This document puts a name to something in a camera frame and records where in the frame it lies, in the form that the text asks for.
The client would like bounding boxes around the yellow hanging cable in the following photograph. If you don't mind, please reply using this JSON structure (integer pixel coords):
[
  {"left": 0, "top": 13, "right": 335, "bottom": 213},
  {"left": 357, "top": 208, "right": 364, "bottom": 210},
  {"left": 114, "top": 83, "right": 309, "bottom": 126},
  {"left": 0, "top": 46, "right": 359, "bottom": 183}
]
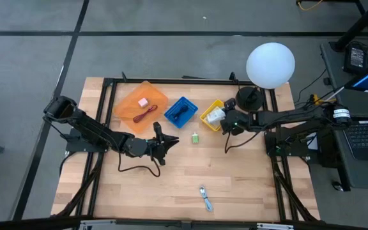
[{"left": 296, "top": 0, "right": 325, "bottom": 12}]

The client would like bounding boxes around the black USB cable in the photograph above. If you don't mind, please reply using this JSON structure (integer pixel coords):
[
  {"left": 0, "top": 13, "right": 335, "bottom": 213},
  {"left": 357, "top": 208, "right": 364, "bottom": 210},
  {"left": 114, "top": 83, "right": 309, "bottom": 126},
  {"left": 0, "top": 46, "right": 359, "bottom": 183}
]
[{"left": 172, "top": 106, "right": 190, "bottom": 122}]

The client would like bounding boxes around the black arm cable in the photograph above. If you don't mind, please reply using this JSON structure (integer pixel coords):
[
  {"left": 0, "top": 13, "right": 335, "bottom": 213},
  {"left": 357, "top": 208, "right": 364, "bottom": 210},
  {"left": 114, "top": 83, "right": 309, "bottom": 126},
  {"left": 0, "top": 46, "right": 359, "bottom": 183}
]
[
  {"left": 224, "top": 132, "right": 255, "bottom": 154},
  {"left": 117, "top": 152, "right": 162, "bottom": 178}
]

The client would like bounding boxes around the light blue braided cable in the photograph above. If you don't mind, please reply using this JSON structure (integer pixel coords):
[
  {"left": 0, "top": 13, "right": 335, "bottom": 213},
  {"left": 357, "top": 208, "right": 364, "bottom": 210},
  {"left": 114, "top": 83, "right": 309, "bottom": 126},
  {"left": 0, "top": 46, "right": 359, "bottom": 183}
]
[{"left": 199, "top": 185, "right": 215, "bottom": 213}]

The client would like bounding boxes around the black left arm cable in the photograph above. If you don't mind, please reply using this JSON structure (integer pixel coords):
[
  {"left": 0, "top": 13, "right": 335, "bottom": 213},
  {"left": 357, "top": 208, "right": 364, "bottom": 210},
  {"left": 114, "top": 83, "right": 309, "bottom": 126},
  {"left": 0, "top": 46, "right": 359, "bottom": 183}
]
[{"left": 117, "top": 152, "right": 162, "bottom": 178}]

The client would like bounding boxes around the black aluminium table frame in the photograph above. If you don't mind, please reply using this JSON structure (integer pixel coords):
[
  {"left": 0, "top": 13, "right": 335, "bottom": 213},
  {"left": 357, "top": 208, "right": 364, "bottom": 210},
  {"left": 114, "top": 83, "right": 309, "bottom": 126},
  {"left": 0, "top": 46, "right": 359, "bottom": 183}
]
[{"left": 51, "top": 72, "right": 321, "bottom": 224}]

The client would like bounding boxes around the blue plastic basket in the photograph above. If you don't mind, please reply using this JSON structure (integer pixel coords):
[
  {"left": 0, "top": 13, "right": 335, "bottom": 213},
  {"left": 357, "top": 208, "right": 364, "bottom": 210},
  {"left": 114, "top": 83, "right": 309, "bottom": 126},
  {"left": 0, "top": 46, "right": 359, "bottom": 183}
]
[{"left": 164, "top": 96, "right": 199, "bottom": 129}]

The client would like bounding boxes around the white globe table lamp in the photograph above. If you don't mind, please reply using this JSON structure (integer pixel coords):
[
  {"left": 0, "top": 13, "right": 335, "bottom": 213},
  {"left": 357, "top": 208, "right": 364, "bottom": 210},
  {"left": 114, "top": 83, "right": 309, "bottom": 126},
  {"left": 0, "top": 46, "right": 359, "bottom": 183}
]
[{"left": 236, "top": 42, "right": 296, "bottom": 112}]

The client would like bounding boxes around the yellow plastic basket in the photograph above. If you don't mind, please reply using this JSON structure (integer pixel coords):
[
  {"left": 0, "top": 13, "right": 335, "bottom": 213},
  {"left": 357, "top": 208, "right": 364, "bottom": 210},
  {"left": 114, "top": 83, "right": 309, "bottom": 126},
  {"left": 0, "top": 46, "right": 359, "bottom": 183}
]
[{"left": 199, "top": 98, "right": 227, "bottom": 132}]

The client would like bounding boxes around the black power adapter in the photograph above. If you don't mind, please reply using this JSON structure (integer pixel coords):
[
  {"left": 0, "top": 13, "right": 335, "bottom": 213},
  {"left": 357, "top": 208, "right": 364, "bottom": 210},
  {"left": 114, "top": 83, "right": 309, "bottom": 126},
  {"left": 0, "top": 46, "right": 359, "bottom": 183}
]
[{"left": 342, "top": 43, "right": 368, "bottom": 75}]

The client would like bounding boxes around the pink item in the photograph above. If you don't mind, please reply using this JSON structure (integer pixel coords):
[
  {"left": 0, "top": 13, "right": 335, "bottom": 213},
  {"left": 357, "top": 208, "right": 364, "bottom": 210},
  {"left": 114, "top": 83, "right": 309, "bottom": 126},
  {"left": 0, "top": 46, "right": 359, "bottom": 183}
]
[{"left": 132, "top": 104, "right": 158, "bottom": 124}]

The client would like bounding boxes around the black stand leg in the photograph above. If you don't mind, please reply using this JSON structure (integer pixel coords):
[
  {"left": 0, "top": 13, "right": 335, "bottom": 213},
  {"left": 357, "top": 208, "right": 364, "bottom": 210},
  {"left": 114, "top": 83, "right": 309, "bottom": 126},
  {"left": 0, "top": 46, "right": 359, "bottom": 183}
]
[{"left": 332, "top": 0, "right": 368, "bottom": 52}]

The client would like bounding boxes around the grey desk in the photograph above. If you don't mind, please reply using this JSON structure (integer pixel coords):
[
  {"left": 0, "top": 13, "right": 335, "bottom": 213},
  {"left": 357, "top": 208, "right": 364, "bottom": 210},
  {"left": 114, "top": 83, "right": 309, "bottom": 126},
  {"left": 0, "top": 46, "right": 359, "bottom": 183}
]
[{"left": 319, "top": 41, "right": 368, "bottom": 192}]

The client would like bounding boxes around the white box printed label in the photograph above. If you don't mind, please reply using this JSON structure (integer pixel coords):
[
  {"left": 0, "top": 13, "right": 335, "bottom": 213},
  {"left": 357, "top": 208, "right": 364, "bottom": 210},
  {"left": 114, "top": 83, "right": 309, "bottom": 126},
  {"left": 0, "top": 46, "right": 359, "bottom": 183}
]
[{"left": 209, "top": 107, "right": 227, "bottom": 124}]

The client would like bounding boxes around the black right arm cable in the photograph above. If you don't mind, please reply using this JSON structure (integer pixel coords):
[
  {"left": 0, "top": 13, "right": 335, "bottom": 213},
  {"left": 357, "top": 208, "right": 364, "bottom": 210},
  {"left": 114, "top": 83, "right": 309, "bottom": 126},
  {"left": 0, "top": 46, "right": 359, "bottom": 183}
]
[{"left": 224, "top": 132, "right": 255, "bottom": 154}]

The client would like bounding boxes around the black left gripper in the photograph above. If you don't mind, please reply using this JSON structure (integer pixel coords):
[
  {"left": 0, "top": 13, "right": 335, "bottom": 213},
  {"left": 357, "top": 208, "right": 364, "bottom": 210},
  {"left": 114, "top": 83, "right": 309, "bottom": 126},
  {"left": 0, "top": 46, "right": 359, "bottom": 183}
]
[{"left": 125, "top": 121, "right": 180, "bottom": 167}]

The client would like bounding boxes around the black crossbar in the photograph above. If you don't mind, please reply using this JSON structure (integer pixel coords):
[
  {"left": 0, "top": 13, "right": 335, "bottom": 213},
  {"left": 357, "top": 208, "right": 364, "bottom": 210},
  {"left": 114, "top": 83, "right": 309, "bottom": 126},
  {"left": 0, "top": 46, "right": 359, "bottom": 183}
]
[{"left": 0, "top": 215, "right": 368, "bottom": 230}]

